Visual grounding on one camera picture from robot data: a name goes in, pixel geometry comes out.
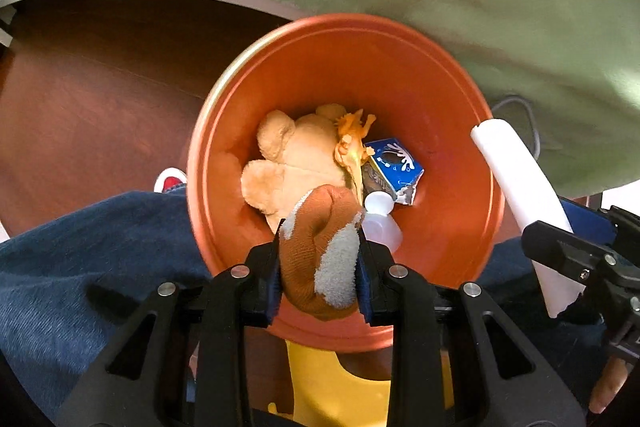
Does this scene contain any white plastic bottle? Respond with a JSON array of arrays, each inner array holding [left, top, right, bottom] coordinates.
[[362, 191, 404, 254]]

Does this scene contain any small brown monkey plush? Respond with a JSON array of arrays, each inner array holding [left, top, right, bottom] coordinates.
[[278, 184, 364, 322]]

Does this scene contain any white paper roll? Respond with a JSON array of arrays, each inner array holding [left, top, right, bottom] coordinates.
[[471, 118, 585, 319]]

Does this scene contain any blue milk carton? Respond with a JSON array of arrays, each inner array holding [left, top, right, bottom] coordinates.
[[362, 138, 424, 206]]

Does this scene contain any orange dinosaur toy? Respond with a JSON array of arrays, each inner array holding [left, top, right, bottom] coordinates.
[[334, 108, 376, 204]]

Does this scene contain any orange trash bin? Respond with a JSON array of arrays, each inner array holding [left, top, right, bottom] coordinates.
[[185, 12, 507, 355]]

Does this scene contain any person's hand red sleeve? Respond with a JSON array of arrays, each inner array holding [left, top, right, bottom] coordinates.
[[588, 357, 630, 414]]

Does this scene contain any person's right jeans leg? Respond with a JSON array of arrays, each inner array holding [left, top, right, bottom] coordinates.
[[477, 237, 608, 410]]

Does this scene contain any person's jeans leg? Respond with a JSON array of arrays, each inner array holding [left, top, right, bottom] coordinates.
[[477, 237, 608, 410], [0, 185, 209, 418]]

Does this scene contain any tan plush bear in bin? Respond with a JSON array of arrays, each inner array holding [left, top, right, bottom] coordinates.
[[241, 104, 352, 231]]

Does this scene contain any yellow plastic stool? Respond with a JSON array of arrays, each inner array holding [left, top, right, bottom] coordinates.
[[268, 341, 390, 426]]

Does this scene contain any red white shoe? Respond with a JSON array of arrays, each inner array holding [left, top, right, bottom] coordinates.
[[153, 167, 186, 193]]

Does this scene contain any white cable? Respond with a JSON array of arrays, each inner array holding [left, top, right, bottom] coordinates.
[[490, 94, 542, 160]]

